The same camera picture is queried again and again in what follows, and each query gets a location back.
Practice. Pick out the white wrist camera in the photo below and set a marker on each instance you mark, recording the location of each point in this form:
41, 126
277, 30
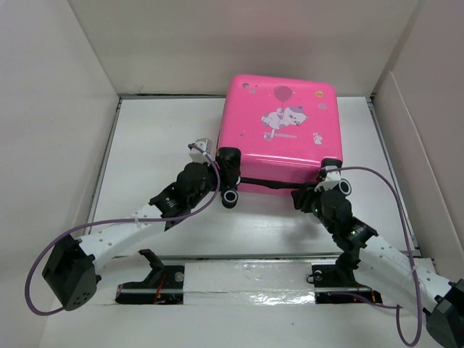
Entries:
328, 178
200, 149

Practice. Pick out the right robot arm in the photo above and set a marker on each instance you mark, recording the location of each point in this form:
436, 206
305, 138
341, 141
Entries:
370, 260

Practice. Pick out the pink hard-shell suitcase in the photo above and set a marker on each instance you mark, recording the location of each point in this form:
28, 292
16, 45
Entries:
282, 131

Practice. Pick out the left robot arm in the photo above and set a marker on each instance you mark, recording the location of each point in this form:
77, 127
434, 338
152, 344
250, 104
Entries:
74, 269

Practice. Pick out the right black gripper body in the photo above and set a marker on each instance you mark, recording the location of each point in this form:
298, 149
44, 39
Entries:
311, 196

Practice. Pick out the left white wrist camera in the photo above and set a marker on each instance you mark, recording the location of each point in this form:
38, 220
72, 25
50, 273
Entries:
200, 149

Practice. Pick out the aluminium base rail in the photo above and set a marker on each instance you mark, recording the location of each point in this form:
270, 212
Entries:
245, 283

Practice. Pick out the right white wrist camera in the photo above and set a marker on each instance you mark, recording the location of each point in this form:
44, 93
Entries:
328, 178

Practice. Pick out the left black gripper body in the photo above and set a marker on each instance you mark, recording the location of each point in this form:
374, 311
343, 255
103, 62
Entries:
224, 181

